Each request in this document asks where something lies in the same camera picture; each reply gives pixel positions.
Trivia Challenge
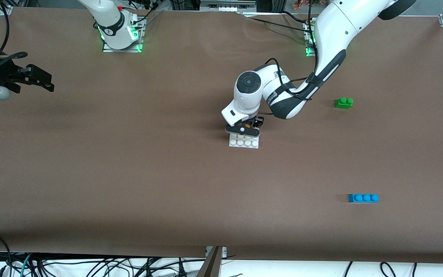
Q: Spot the teal cable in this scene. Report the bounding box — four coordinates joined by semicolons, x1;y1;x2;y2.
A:
18;253;34;277

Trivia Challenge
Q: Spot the brown table cover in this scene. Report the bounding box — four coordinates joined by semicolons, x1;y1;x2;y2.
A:
0;7;443;264

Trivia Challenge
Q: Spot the white studded base plate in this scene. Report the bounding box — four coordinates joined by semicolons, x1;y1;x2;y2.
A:
229;132;260;149

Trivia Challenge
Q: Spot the blue three-stud block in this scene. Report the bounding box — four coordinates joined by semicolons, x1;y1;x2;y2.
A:
348;194;380;203

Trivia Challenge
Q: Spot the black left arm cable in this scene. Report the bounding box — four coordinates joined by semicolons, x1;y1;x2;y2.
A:
263;57;324;101

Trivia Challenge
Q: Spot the metal table bracket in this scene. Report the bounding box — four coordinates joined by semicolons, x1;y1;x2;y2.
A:
196;246;228;277

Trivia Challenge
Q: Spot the long black table cable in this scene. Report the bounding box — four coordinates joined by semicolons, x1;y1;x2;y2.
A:
241;12;315;31

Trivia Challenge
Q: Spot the white power strip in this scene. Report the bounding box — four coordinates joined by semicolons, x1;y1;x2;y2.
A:
200;0;257;12

